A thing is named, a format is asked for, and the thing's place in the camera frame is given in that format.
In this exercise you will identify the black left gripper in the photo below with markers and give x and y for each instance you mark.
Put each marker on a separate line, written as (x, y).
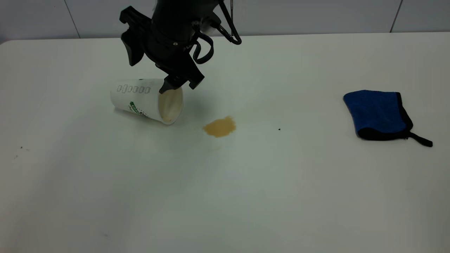
(172, 31)

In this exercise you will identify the white paper coffee cup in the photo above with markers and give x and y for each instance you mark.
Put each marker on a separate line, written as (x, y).
(139, 98)

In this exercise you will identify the blue microfiber cloth black trim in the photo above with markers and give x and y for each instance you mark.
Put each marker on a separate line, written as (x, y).
(376, 110)

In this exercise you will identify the brown coffee spill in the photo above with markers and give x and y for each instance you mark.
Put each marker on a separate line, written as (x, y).
(220, 127)

